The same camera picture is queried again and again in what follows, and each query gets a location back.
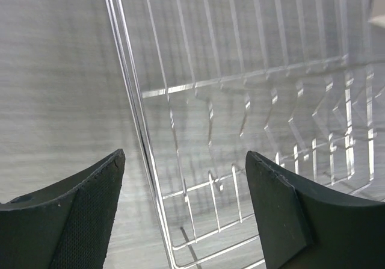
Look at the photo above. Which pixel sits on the steel wire dish rack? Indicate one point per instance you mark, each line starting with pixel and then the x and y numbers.
pixel 299 81

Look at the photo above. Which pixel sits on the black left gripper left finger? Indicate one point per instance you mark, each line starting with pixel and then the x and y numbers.
pixel 67 224

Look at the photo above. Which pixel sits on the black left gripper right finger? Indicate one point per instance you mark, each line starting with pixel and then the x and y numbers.
pixel 302 224

